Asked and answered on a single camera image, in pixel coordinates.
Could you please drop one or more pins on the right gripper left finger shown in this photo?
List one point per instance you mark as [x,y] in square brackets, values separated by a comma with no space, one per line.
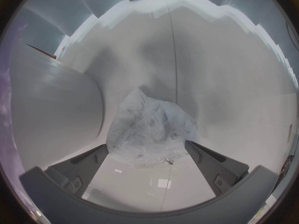
[84,167]

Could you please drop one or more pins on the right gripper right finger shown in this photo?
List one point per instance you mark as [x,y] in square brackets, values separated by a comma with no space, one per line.
[217,167]

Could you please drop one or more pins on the purple plastic bag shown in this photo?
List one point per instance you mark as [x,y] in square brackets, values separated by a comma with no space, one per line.
[5,83]

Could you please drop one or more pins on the white trash bin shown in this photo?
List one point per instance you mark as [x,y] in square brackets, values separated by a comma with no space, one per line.
[58,101]

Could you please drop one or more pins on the crumpled white printed wrapper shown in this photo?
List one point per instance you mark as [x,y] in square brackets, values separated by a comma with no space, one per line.
[151,129]

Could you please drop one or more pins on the pale blue curtain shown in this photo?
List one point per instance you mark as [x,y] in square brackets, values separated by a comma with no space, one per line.
[77,6]

